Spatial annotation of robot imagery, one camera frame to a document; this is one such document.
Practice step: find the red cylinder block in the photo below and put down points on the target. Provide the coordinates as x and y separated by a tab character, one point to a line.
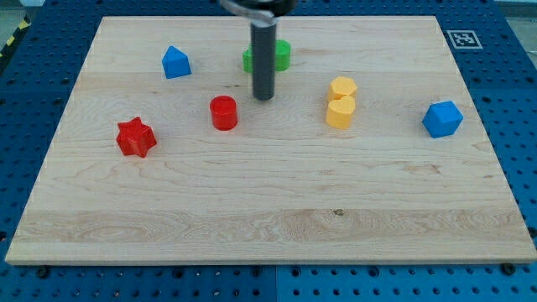
223	113

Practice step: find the yellow heart block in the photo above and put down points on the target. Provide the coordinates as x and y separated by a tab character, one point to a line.
339	112

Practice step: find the yellow hexagon block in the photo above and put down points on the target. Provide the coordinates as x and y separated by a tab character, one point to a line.
341	86

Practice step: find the green block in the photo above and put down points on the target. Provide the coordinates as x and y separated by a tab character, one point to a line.
282	56

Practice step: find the light wooden board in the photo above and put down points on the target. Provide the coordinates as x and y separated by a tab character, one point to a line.
282	186

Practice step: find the grey cylindrical pointer rod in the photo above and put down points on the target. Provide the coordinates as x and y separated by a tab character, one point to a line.
263	47

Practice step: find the blue pentagon house block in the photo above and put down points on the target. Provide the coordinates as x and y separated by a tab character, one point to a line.
175	63

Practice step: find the red star block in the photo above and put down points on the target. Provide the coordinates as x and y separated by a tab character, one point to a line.
135	137

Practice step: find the blue hexagon block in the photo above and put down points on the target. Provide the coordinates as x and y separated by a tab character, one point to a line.
442	119

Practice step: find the white fiducial marker tag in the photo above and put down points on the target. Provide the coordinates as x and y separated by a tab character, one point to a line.
464	39

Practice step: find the yellow black hazard tape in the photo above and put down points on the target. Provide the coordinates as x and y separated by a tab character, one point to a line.
16	38

